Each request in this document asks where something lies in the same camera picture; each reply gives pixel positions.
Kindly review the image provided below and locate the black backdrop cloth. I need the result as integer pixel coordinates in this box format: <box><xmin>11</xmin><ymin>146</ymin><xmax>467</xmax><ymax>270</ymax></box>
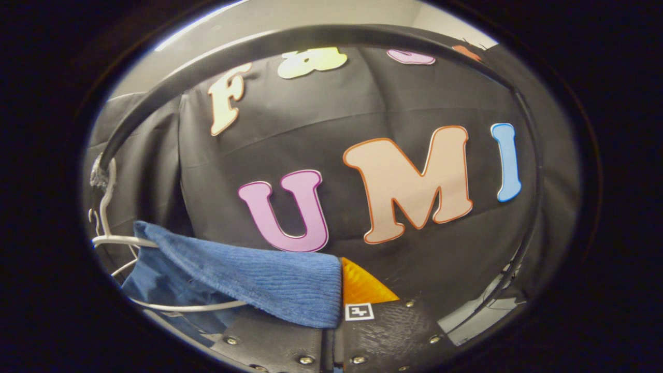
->
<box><xmin>83</xmin><ymin>23</ymin><xmax>583</xmax><ymax>337</ymax></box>

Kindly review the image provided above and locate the black clothes rack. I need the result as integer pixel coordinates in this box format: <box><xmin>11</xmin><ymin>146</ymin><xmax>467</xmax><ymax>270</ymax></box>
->
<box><xmin>96</xmin><ymin>23</ymin><xmax>543</xmax><ymax>335</ymax></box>

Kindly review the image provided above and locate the white hanger with taped hook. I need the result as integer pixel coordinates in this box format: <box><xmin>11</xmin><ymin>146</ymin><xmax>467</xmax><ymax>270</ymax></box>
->
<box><xmin>89</xmin><ymin>155</ymin><xmax>249</xmax><ymax>314</ymax></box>

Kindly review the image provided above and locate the blue ribbed jacket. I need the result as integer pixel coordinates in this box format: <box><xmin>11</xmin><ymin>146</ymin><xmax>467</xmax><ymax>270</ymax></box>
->
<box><xmin>121</xmin><ymin>220</ymin><xmax>343</xmax><ymax>348</ymax></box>

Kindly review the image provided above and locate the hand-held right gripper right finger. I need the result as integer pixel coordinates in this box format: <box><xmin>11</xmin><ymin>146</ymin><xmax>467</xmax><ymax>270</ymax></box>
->
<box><xmin>334</xmin><ymin>257</ymin><xmax>457</xmax><ymax>373</ymax></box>

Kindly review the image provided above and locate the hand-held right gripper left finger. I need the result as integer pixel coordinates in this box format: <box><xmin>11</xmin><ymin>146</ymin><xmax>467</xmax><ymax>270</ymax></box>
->
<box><xmin>210</xmin><ymin>306</ymin><xmax>333</xmax><ymax>373</ymax></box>

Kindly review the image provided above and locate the grey tape wad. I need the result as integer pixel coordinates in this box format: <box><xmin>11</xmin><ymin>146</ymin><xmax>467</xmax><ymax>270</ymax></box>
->
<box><xmin>89</xmin><ymin>153</ymin><xmax>117</xmax><ymax>188</ymax></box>

